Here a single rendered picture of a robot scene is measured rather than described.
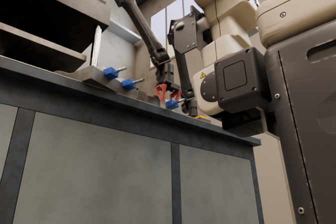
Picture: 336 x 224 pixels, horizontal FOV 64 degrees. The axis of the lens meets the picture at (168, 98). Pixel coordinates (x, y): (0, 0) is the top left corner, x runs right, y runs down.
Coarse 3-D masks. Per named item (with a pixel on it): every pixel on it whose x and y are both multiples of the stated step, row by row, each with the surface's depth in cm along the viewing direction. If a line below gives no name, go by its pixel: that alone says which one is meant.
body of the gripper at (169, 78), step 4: (164, 72) 128; (168, 72) 127; (164, 76) 127; (168, 76) 127; (172, 76) 128; (164, 80) 123; (168, 80) 124; (172, 80) 127; (156, 84) 126; (168, 84) 125; (176, 84) 127; (168, 88) 128
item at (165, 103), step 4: (164, 100) 122; (168, 100) 121; (172, 100) 119; (180, 100) 117; (160, 104) 124; (164, 104) 122; (168, 104) 120; (172, 104) 119; (176, 104) 121; (168, 108) 122; (172, 108) 123
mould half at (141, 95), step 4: (140, 92) 121; (144, 92) 123; (136, 96) 120; (140, 96) 121; (144, 96) 122; (148, 96) 124; (156, 96) 127; (144, 100) 121; (148, 100) 123; (152, 100) 125; (156, 100) 127; (156, 104) 126; (176, 108) 134
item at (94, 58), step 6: (96, 24) 216; (96, 30) 213; (96, 36) 211; (96, 42) 208; (96, 48) 206; (90, 54) 205; (96, 54) 204; (90, 60) 202; (96, 60) 203; (96, 66) 201
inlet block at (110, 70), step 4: (100, 68) 101; (104, 68) 102; (108, 68) 99; (112, 68) 99; (120, 68) 98; (124, 68) 97; (104, 72) 100; (108, 72) 98; (112, 72) 99; (116, 72) 99; (108, 76) 100; (112, 76) 101; (116, 76) 101
